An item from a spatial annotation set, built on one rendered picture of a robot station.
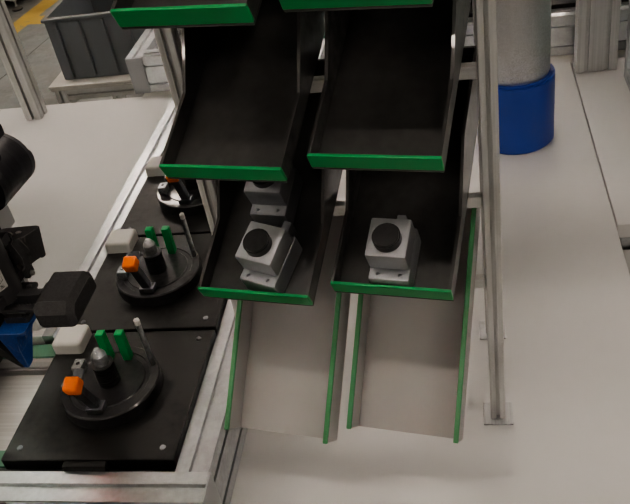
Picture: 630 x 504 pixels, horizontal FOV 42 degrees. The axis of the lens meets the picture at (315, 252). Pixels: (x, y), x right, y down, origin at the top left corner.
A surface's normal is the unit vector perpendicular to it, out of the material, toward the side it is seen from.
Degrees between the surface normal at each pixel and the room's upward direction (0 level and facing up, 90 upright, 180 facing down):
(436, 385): 45
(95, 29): 90
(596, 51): 90
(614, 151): 0
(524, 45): 90
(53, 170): 0
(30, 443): 0
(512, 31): 90
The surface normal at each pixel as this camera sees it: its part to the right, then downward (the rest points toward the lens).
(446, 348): -0.31, -0.12
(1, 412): -0.15, -0.79
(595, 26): -0.12, 0.61
